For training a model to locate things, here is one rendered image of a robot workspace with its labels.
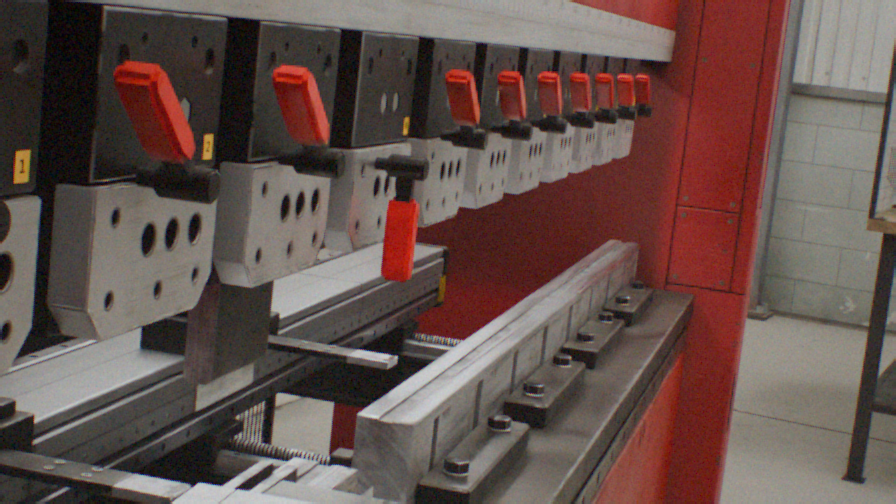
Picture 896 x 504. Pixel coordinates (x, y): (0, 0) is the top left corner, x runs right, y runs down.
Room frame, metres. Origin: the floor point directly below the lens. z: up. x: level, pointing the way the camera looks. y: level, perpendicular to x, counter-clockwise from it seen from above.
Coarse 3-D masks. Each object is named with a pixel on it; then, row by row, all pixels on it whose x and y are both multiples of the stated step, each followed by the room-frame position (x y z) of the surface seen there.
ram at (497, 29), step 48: (96, 0) 0.71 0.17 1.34; (144, 0) 0.76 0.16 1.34; (192, 0) 0.82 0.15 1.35; (240, 0) 0.88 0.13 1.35; (288, 0) 0.95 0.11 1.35; (336, 0) 1.04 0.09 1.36; (384, 0) 1.15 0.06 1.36; (576, 0) 1.95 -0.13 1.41; (624, 0) 2.35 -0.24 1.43; (672, 0) 2.97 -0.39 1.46; (576, 48) 1.99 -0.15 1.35; (624, 48) 2.42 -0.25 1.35; (672, 48) 3.08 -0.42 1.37
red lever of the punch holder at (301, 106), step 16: (272, 80) 0.89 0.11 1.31; (288, 80) 0.88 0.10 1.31; (304, 80) 0.88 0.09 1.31; (288, 96) 0.89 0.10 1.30; (304, 96) 0.89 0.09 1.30; (288, 112) 0.90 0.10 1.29; (304, 112) 0.90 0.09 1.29; (320, 112) 0.91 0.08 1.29; (288, 128) 0.92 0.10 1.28; (304, 128) 0.91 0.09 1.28; (320, 128) 0.91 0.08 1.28; (304, 144) 0.93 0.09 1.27; (320, 144) 0.92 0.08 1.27; (288, 160) 0.95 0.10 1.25; (304, 160) 0.94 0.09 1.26; (320, 160) 0.94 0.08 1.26; (336, 160) 0.94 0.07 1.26; (320, 176) 0.95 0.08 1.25; (336, 176) 0.94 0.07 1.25
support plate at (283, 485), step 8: (272, 488) 1.08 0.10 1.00; (280, 488) 1.08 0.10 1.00; (288, 488) 1.08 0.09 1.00; (296, 488) 1.08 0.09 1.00; (304, 488) 1.09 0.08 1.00; (312, 488) 1.09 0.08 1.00; (320, 488) 1.09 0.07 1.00; (280, 496) 1.06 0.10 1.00; (288, 496) 1.06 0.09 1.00; (296, 496) 1.06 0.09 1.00; (304, 496) 1.07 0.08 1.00; (312, 496) 1.07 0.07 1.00; (320, 496) 1.07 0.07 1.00; (328, 496) 1.07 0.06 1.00; (336, 496) 1.07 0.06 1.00; (344, 496) 1.08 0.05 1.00; (352, 496) 1.08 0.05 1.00; (360, 496) 1.08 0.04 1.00
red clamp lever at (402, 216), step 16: (384, 160) 1.15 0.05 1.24; (400, 160) 1.14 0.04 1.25; (416, 160) 1.14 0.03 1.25; (400, 176) 1.15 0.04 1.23; (416, 176) 1.14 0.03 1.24; (400, 192) 1.15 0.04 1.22; (400, 208) 1.14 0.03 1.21; (416, 208) 1.15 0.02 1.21; (400, 224) 1.14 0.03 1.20; (416, 224) 1.15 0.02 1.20; (384, 240) 1.15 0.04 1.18; (400, 240) 1.14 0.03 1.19; (384, 256) 1.15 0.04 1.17; (400, 256) 1.14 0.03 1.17; (384, 272) 1.15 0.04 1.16; (400, 272) 1.14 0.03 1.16
